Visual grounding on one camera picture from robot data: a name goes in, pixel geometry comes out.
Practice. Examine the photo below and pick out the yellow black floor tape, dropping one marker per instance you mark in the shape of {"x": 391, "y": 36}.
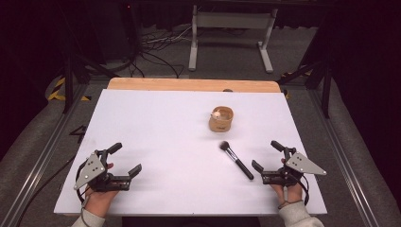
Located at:
{"x": 56, "y": 93}
{"x": 294, "y": 74}

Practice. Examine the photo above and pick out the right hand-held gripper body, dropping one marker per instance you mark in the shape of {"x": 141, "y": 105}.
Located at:
{"x": 299, "y": 164}

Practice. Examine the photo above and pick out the person's right hand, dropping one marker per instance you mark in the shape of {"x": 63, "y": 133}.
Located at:
{"x": 288, "y": 194}

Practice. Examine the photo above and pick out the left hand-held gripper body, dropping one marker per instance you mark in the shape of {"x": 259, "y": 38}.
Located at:
{"x": 94, "y": 168}

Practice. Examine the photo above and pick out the aluminium rail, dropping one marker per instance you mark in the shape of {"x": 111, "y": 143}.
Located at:
{"x": 41, "y": 160}
{"x": 343, "y": 151}

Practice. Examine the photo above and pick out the white metal stand frame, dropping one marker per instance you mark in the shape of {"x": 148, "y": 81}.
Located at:
{"x": 231, "y": 20}

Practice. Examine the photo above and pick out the black makeup brush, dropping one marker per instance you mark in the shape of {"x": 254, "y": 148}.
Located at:
{"x": 236, "y": 160}

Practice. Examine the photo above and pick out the person's left hand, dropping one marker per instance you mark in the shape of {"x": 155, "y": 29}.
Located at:
{"x": 99, "y": 201}

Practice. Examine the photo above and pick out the white table mat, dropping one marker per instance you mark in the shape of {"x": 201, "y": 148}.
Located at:
{"x": 164, "y": 132}

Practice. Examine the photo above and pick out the small white round item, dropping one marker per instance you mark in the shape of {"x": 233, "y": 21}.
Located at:
{"x": 216, "y": 114}

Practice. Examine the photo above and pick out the person's dark clothing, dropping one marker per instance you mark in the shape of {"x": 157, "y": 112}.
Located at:
{"x": 189, "y": 222}

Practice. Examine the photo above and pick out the tan round storage basket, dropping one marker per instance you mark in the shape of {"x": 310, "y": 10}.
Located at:
{"x": 221, "y": 124}

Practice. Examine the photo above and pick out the black tripod stand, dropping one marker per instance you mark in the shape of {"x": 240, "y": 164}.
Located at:
{"x": 326, "y": 82}
{"x": 68, "y": 78}

